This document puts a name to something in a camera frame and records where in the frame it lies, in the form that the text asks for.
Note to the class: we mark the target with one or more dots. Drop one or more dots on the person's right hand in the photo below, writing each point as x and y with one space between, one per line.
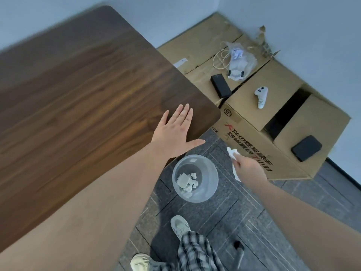
252 170

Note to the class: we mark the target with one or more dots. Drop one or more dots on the clear plastic bag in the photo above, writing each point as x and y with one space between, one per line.
242 63

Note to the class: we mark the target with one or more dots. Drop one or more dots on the white handheld controller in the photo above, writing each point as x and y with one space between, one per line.
261 94

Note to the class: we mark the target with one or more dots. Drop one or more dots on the person's left middle finger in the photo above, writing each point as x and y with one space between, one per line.
184 115

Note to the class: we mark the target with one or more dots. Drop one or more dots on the plain flat cardboard box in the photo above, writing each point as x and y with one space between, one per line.
197 45

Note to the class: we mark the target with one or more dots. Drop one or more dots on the person's left forearm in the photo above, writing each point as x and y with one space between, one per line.
84 217

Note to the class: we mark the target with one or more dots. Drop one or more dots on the pile of crumpled white tissues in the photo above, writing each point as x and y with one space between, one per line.
186 182

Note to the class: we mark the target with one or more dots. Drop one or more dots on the person's left hand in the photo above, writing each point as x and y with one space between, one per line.
172 135

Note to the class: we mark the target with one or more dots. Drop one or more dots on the clear plastic waste bin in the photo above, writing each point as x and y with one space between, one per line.
197 191

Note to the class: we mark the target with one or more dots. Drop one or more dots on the printed cardboard box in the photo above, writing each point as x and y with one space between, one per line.
262 98

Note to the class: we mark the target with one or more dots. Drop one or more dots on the white tissue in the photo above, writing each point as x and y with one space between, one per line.
231 153

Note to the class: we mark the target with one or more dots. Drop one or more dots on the black rounded flat case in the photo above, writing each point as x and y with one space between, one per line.
306 148

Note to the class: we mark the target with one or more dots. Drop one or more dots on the white paper label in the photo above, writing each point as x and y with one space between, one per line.
180 62

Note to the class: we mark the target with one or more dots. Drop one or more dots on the person's left thumb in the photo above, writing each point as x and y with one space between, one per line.
195 144

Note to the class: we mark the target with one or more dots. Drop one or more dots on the person's right fingers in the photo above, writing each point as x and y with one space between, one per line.
240 163

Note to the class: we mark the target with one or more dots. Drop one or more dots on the plaid trousers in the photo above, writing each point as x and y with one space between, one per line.
194 252

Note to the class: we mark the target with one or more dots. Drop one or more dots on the person's right forearm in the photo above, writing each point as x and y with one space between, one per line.
307 225

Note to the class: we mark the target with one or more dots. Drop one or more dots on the person's left little finger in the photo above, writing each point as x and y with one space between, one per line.
165 119

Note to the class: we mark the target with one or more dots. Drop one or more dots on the long black power bank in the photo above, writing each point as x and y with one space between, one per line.
221 86

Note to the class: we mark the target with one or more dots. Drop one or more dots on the black furniture foot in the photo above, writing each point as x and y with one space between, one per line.
239 245

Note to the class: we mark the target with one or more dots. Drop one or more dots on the white sneaker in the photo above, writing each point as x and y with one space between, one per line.
180 227
141 262

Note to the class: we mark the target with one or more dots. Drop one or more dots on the torn clear packing tape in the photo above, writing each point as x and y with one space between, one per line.
265 42

